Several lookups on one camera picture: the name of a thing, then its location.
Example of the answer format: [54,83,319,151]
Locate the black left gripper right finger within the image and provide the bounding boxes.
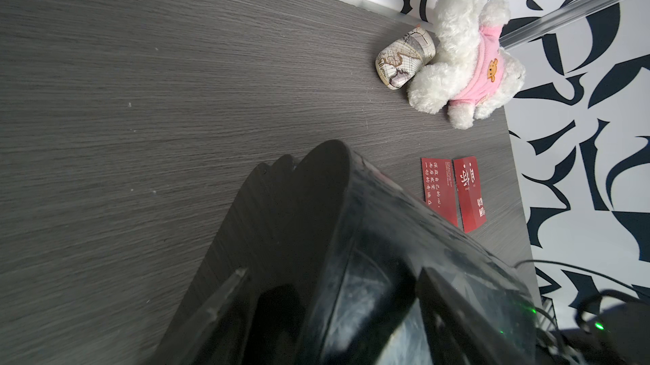
[417,268,528,364]

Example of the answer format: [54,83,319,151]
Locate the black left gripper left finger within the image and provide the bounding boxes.
[147,268,249,364]

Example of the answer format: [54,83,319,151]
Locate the red postcard with logo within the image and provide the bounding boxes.
[453,156,487,233]

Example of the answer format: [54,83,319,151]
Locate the red postcard with text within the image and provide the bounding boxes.
[421,158,459,226]

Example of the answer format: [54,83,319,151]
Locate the black drawer cabinet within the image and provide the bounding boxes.
[154,141,536,364]

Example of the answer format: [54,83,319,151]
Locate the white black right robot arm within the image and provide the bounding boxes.
[529,259,649,364]

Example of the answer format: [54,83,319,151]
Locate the white teddy bear pink shirt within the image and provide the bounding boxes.
[407,0,526,130]

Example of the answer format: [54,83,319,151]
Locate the map pattern cup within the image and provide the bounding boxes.
[375,25,436,90]

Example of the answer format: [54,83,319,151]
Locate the aluminium frame post right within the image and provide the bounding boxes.
[501,0,622,49]

